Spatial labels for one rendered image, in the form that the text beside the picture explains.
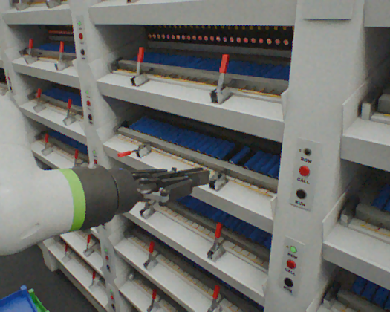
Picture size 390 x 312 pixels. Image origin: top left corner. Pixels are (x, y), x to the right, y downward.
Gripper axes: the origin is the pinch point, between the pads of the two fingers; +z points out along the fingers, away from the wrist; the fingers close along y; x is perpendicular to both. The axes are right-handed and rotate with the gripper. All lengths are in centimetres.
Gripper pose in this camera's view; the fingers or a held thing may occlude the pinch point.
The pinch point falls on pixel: (192, 177)
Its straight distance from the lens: 67.5
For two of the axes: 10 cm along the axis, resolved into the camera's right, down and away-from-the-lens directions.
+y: 7.1, 2.6, -6.5
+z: 6.9, -0.8, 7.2
